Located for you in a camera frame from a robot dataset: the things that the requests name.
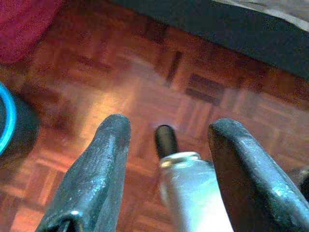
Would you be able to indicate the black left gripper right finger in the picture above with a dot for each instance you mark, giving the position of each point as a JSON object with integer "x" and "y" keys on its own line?
{"x": 253, "y": 188}

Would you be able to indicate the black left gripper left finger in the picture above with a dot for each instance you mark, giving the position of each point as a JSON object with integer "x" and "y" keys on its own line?
{"x": 96, "y": 181}

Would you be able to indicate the black robot right foot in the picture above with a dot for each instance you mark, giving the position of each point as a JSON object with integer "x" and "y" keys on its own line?
{"x": 304, "y": 181}

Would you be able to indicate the silver robot left leg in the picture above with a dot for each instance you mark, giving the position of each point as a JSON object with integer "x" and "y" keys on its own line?
{"x": 188, "y": 188}

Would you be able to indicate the black round object blue rim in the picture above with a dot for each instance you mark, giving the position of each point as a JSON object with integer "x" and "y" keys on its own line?
{"x": 24, "y": 125}

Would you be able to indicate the dark bed base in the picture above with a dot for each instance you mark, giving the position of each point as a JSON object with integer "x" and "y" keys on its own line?
{"x": 229, "y": 24}

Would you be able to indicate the large red cushion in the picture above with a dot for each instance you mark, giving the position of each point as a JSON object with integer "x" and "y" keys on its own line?
{"x": 21, "y": 26}

